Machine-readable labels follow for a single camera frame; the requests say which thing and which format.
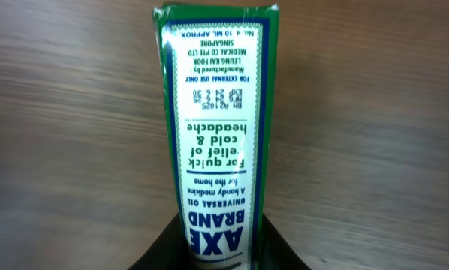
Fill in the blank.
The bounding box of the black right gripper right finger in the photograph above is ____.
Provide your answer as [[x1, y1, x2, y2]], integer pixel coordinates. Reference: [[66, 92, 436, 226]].
[[260, 214, 311, 270]]

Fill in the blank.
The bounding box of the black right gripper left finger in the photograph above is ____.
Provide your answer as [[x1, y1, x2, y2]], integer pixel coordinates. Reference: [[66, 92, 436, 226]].
[[128, 214, 191, 270]]

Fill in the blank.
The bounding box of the green white small box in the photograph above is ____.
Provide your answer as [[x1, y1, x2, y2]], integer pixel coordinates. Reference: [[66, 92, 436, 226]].
[[152, 3, 279, 269]]

